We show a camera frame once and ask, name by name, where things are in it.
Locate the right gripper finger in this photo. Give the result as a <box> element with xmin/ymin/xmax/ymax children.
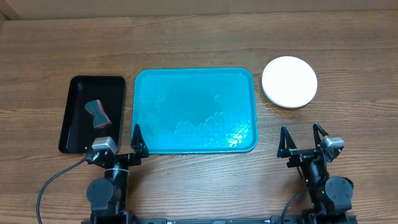
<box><xmin>313</xmin><ymin>123</ymin><xmax>328</xmax><ymax>149</ymax></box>
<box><xmin>277</xmin><ymin>126</ymin><xmax>297</xmax><ymax>157</ymax></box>

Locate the orange sponge with dark scourer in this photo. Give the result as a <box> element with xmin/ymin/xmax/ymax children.
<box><xmin>85</xmin><ymin>100</ymin><xmax>111</xmax><ymax>129</ymax></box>

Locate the white plate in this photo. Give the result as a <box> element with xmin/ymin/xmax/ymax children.
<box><xmin>261</xmin><ymin>56</ymin><xmax>318</xmax><ymax>109</ymax></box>

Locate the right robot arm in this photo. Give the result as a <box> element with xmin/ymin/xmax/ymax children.
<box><xmin>275</xmin><ymin>123</ymin><xmax>358</xmax><ymax>224</ymax></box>

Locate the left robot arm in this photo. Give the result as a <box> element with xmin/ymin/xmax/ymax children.
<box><xmin>85</xmin><ymin>124</ymin><xmax>149</xmax><ymax>224</ymax></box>

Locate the teal plastic tray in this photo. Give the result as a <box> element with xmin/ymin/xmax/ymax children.
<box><xmin>132</xmin><ymin>67</ymin><xmax>258</xmax><ymax>154</ymax></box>

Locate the black plastic tray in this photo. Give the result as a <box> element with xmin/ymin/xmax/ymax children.
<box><xmin>58</xmin><ymin>75</ymin><xmax>126</xmax><ymax>154</ymax></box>

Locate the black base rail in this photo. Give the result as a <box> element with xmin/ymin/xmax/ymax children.
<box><xmin>81</xmin><ymin>215</ymin><xmax>358</xmax><ymax>224</ymax></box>

